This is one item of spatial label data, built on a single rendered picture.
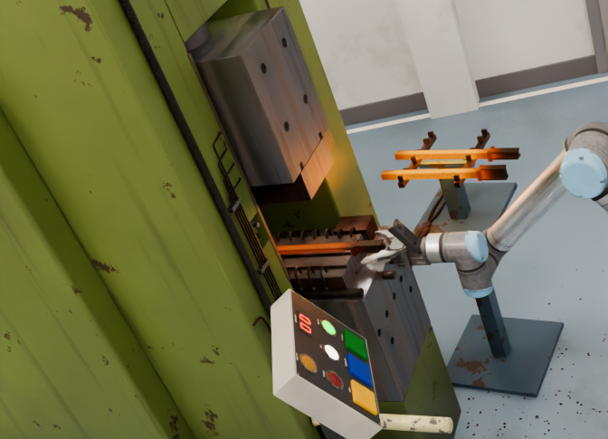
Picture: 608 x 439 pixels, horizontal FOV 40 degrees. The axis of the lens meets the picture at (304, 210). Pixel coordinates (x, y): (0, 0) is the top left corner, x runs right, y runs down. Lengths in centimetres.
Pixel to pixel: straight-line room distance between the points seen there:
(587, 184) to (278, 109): 82
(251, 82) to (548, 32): 334
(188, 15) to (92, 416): 138
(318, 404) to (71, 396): 110
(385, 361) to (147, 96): 118
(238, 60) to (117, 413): 125
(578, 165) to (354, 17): 337
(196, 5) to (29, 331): 113
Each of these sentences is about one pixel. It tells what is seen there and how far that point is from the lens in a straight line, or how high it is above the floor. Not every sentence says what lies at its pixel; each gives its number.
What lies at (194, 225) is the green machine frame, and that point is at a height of 143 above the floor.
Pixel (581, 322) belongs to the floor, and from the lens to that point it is 365.
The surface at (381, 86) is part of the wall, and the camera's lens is 553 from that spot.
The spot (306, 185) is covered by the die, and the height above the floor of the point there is 132.
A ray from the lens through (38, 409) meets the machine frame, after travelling 308.
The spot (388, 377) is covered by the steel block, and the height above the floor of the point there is 58.
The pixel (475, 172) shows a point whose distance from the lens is 283.
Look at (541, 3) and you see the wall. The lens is 526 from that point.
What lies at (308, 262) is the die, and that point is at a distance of 268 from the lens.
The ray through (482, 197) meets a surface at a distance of 319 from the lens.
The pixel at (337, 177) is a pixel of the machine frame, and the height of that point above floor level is 107.
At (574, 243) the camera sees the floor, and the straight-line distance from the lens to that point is 406.
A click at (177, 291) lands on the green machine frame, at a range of 241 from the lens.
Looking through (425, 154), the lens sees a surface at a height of 99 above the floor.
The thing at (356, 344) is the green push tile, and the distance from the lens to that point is 227.
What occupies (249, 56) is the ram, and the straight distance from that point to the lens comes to 221.
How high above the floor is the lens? 246
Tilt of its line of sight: 30 degrees down
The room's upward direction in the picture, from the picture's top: 22 degrees counter-clockwise
